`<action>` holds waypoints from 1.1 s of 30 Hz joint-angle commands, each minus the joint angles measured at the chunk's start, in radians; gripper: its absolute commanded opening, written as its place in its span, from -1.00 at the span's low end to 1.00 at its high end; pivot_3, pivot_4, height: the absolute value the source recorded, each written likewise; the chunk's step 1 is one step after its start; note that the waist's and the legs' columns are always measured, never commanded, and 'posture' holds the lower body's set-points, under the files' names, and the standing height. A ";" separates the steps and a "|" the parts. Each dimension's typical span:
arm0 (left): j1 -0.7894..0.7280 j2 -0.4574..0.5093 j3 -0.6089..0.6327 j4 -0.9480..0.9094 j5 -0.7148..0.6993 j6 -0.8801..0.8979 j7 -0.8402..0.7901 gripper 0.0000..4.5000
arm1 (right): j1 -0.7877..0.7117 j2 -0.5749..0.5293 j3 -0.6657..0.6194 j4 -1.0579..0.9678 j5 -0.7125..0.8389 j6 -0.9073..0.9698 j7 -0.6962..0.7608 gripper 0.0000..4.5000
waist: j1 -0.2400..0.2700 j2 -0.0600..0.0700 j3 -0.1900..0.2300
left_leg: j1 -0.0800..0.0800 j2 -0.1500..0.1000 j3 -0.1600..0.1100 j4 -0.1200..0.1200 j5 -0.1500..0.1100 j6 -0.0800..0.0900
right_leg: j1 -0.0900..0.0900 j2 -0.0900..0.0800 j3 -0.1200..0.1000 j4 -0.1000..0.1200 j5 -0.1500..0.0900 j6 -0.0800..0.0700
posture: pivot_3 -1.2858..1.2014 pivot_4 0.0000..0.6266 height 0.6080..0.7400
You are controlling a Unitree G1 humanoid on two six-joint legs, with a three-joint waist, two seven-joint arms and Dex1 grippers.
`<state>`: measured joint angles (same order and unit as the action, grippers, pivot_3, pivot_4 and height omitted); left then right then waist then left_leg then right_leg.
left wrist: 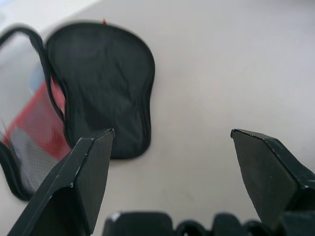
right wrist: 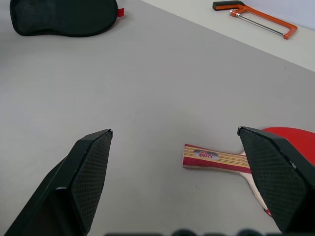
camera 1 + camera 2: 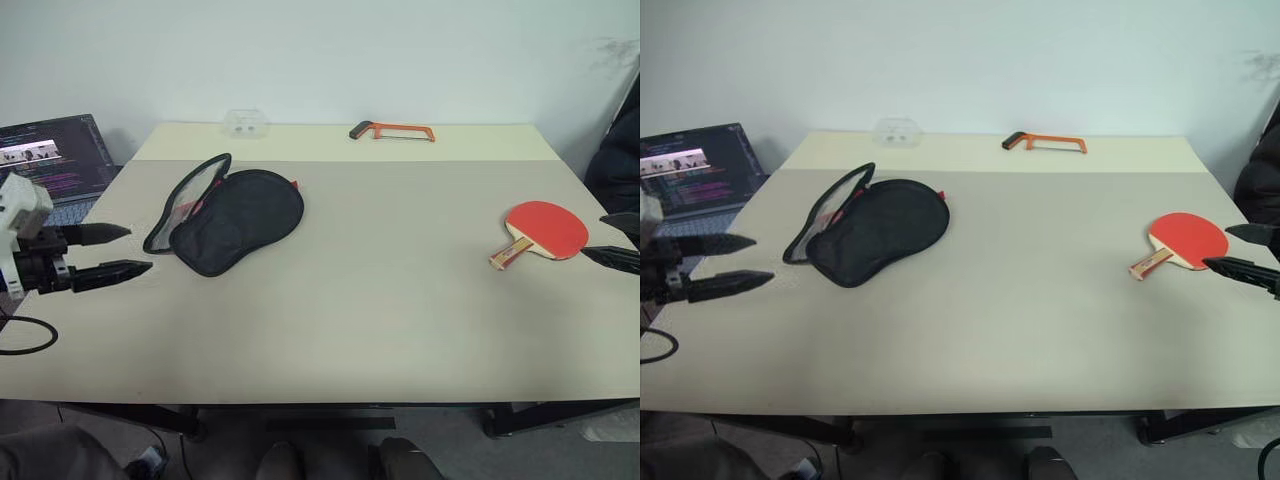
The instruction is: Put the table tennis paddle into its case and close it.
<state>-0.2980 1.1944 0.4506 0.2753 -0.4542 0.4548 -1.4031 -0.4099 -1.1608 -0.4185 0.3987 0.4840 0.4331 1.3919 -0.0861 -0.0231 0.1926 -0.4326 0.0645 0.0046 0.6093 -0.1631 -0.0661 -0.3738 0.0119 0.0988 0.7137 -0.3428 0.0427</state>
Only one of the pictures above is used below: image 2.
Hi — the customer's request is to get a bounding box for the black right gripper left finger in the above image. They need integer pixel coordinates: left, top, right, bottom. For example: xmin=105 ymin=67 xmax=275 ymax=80
xmin=3 ymin=128 xmax=114 ymax=236

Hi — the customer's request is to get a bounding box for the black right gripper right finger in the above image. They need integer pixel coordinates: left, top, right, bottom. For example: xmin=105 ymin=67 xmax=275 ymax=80
xmin=237 ymin=126 xmax=315 ymax=235

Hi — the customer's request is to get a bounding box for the red table tennis paddle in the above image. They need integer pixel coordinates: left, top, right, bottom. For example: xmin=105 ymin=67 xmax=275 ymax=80
xmin=182 ymin=126 xmax=315 ymax=218

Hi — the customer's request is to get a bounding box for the black and red paddle case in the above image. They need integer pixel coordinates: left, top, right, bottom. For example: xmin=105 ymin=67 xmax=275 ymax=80
xmin=9 ymin=0 xmax=126 ymax=37

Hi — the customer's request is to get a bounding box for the orange hacksaw with black handle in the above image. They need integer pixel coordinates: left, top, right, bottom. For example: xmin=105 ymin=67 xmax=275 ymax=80
xmin=212 ymin=0 xmax=298 ymax=40

